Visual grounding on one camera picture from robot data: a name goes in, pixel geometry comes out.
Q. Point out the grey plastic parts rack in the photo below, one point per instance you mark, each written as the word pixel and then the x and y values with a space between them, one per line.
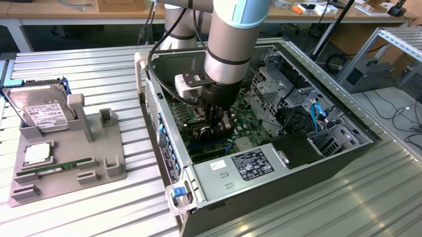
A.
pixel 66 153

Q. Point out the orange box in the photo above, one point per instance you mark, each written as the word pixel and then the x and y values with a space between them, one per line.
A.
pixel 297 9

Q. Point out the black tripod pole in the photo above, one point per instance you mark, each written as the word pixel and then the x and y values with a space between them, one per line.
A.
pixel 333 27

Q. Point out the blue disk carrier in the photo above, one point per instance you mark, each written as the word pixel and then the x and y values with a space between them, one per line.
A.
pixel 11 83

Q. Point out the grey power supply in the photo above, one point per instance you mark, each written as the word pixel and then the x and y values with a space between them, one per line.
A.
pixel 218 182

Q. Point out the wooden desk with white boxes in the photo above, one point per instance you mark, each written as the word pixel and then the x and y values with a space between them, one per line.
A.
pixel 297 16

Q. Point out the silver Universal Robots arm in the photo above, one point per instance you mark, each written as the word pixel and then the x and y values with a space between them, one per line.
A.
pixel 230 37

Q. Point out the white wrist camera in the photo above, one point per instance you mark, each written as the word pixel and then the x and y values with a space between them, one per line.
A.
pixel 186 86

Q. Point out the silver CPU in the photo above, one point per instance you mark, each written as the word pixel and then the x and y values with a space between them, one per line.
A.
pixel 38 153

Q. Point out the open black PC case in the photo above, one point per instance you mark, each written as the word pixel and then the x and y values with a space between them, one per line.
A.
pixel 297 187

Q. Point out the wooden desk with cardboard box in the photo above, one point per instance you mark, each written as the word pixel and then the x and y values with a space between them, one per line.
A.
pixel 50 11

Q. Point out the silver hard disk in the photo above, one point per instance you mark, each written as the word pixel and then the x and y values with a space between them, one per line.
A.
pixel 43 111

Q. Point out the green RAM stick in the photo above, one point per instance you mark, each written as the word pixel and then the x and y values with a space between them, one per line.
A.
pixel 65 166

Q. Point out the metal disk bay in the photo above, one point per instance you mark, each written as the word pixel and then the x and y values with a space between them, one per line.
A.
pixel 342 138

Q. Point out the aluminium profile frame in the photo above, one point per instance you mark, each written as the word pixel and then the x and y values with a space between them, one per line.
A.
pixel 399 37

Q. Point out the perforated metal drive cage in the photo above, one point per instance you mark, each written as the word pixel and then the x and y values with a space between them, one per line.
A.
pixel 268 86

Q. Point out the green motherboard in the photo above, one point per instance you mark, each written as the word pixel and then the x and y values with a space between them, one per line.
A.
pixel 250 118

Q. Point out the blue case latch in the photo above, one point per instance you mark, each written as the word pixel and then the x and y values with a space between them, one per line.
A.
pixel 178 192

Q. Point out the blue expansion slot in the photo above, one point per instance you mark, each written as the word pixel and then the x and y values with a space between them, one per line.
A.
pixel 193 146

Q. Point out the black plastic shroud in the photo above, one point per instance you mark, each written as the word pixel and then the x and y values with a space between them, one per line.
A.
pixel 297 150

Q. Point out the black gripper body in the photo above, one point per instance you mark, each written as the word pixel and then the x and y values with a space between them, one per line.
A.
pixel 221 95

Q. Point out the graphics card with metal bracket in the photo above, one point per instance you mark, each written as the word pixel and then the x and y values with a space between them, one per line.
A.
pixel 230 119

